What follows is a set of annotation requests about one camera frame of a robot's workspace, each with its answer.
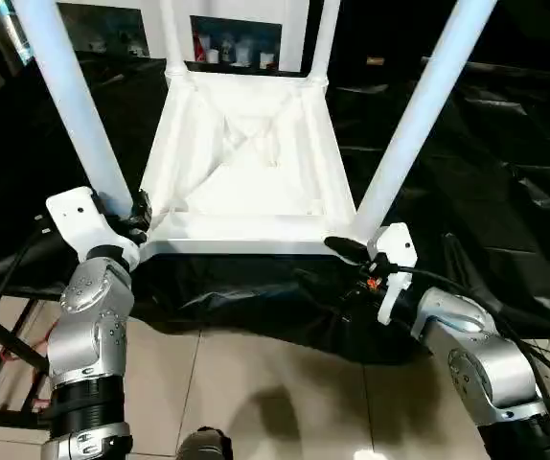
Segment red bottle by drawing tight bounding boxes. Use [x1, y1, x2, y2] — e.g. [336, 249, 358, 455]
[193, 31, 211, 64]

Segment teal white pole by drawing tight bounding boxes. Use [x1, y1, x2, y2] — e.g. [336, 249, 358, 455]
[0, 0, 34, 66]

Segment grey left robot leg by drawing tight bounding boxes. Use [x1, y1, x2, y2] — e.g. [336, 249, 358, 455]
[174, 429, 234, 460]

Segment black metal stand legs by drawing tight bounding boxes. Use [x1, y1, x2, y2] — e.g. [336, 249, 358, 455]
[0, 286, 57, 434]

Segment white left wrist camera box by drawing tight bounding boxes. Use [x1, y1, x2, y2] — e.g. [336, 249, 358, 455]
[43, 186, 144, 273]

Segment white display cabinet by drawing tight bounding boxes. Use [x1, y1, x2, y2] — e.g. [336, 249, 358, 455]
[53, 0, 314, 78]

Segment pale blue bottle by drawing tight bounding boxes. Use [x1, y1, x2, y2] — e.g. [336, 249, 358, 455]
[234, 36, 257, 68]

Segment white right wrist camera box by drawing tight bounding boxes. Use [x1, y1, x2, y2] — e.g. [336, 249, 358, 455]
[365, 221, 420, 329]

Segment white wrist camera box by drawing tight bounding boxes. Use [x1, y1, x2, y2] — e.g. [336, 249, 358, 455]
[43, 186, 144, 273]
[365, 221, 420, 329]

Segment black work mat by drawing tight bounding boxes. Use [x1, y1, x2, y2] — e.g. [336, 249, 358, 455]
[0, 53, 550, 365]

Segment black low cabinet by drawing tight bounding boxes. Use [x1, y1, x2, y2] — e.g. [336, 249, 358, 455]
[337, 0, 550, 82]

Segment white plastic table leg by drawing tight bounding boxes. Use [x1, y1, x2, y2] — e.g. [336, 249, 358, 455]
[11, 0, 138, 223]
[308, 0, 345, 89]
[346, 0, 500, 246]
[158, 0, 192, 85]

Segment white plastic table top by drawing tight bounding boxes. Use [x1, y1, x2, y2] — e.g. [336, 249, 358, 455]
[135, 71, 364, 256]

